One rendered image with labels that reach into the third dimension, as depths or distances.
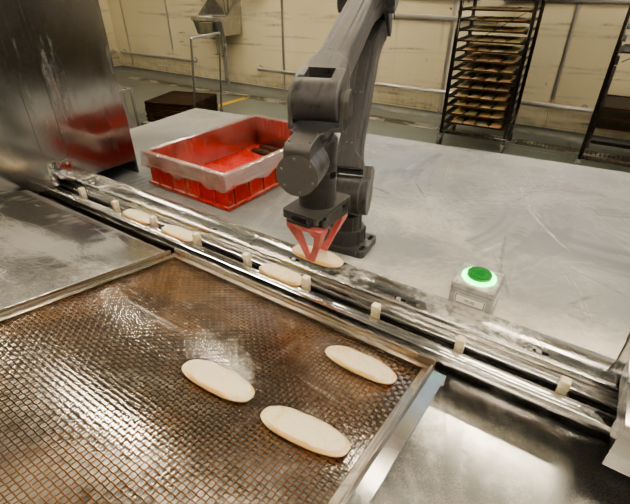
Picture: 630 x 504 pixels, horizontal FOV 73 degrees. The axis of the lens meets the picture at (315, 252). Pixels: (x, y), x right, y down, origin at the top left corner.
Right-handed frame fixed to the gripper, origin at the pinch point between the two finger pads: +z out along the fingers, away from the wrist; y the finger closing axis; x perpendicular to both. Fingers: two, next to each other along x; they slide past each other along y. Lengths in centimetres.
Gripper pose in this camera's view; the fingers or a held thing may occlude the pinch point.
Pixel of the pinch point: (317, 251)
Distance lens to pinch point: 71.9
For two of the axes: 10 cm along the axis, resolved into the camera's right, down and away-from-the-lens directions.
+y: 5.5, -4.4, 7.1
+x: -8.3, -3.0, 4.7
